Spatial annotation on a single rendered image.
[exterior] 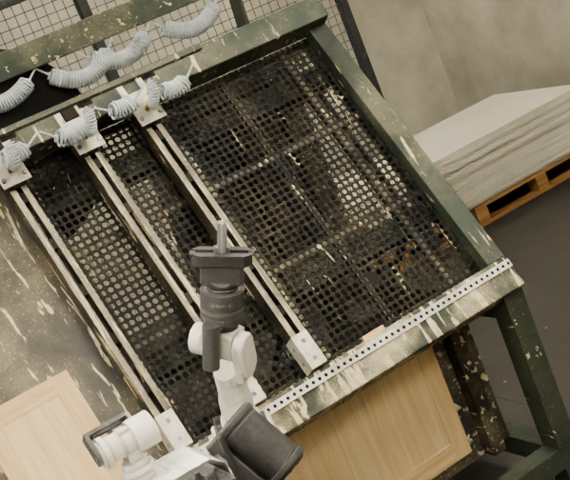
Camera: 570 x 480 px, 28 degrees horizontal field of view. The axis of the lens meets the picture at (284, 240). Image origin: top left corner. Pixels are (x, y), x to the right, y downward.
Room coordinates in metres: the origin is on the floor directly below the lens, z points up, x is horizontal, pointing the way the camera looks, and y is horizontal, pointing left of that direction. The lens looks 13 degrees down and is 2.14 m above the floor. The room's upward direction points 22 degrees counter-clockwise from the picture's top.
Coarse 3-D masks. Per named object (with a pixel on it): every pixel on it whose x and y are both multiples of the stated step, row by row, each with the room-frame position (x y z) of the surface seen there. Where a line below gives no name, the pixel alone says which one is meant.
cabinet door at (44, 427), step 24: (48, 384) 3.41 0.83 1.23; (72, 384) 3.42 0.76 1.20; (0, 408) 3.34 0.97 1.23; (24, 408) 3.35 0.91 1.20; (48, 408) 3.36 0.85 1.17; (72, 408) 3.37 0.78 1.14; (0, 432) 3.29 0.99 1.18; (24, 432) 3.31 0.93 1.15; (48, 432) 3.32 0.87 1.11; (72, 432) 3.33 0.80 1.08; (0, 456) 3.25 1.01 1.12; (24, 456) 3.26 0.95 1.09; (48, 456) 3.27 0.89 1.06; (72, 456) 3.28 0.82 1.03
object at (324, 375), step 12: (504, 264) 3.86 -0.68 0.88; (480, 276) 3.82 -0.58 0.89; (492, 276) 3.83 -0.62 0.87; (468, 288) 3.79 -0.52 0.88; (444, 300) 3.74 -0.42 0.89; (420, 312) 3.70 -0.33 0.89; (432, 312) 3.71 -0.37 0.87; (408, 324) 3.67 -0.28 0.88; (384, 336) 3.63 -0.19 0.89; (396, 336) 3.63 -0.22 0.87; (372, 348) 3.60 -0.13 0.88; (348, 360) 3.56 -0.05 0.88; (324, 372) 3.52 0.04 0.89; (336, 372) 3.52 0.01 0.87; (312, 384) 3.49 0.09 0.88; (288, 396) 3.45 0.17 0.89; (264, 408) 3.42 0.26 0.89; (276, 408) 3.42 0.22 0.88; (204, 444) 3.32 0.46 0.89
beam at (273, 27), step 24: (312, 0) 4.38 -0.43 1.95; (264, 24) 4.28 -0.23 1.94; (288, 24) 4.30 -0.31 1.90; (312, 24) 4.34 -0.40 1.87; (216, 48) 4.18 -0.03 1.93; (240, 48) 4.20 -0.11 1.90; (264, 48) 4.26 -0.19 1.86; (168, 72) 4.08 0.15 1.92; (192, 72) 4.10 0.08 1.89; (216, 72) 4.19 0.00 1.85; (96, 96) 3.97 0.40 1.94; (120, 96) 3.99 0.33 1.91; (48, 120) 3.89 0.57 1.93; (120, 120) 4.04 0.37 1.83; (48, 144) 3.87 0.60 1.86
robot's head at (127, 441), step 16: (144, 416) 2.02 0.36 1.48; (112, 432) 2.01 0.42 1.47; (128, 432) 2.00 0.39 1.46; (144, 432) 2.00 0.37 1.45; (112, 448) 1.98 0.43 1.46; (128, 448) 1.99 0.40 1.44; (144, 448) 2.00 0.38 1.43; (112, 464) 1.97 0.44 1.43; (128, 464) 2.00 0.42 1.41; (144, 464) 2.00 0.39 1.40
